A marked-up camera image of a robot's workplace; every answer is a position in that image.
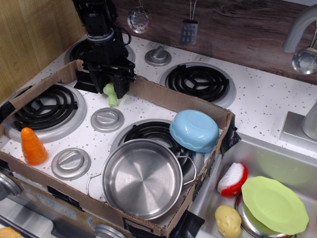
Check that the orange toy bottom corner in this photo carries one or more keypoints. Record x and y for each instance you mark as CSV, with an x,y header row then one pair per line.
x,y
8,232

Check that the yellow toy potato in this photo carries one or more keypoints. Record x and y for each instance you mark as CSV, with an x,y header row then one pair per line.
x,y
228,221

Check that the brown cardboard fence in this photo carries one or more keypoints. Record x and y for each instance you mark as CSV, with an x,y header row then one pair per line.
x,y
50,207

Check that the silver oven knob left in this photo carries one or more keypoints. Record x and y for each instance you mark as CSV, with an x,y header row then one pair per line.
x,y
8,188

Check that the stainless steel pot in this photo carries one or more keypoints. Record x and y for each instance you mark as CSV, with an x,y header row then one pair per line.
x,y
144,179

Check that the steel bowl in sink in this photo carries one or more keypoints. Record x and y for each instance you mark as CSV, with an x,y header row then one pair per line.
x,y
251,225

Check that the green plastic plate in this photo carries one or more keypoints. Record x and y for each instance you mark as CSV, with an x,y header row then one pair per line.
x,y
275,205

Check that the front left black burner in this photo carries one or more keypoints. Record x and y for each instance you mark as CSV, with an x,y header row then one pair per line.
x,y
52,115

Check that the hanging slotted metal spatula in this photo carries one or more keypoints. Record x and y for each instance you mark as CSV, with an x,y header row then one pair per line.
x,y
189,29

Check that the front right black burner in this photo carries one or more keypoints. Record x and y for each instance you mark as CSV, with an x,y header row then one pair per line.
x,y
158,130

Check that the back right black burner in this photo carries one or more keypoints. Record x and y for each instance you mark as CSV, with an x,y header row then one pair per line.
x,y
201,80

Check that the silver oven knob bottom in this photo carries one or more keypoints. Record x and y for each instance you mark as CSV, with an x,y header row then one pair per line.
x,y
105,231

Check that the silver oven knob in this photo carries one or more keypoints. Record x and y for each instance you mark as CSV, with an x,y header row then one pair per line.
x,y
8,188
105,231

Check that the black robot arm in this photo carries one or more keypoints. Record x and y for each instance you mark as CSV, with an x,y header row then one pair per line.
x,y
99,18

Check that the orange toy carrot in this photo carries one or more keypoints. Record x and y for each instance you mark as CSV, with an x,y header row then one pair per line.
x,y
33,149

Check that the silver knob front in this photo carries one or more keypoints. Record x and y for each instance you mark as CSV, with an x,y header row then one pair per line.
x,y
70,164

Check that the red white toy food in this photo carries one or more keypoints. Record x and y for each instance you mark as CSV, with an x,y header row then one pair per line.
x,y
231,183

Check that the green toy broccoli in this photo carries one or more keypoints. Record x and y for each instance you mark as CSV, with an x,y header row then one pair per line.
x,y
112,96

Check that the hanging silver skimmer spoon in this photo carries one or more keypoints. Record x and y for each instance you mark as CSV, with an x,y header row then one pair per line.
x,y
139,19

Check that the silver knob centre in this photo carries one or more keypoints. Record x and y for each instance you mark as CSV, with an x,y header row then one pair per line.
x,y
107,120

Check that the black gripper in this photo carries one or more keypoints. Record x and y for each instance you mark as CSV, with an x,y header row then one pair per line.
x,y
106,63

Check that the hanging silver ladle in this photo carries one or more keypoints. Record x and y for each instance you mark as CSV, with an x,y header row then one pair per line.
x,y
304,60

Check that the silver knob back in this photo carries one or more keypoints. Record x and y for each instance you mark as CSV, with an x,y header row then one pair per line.
x,y
158,57

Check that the light blue plastic bowl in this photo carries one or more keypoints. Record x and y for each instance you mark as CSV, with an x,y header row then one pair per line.
x,y
195,131

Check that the silver faucet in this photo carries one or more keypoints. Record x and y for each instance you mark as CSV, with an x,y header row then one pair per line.
x,y
298,129

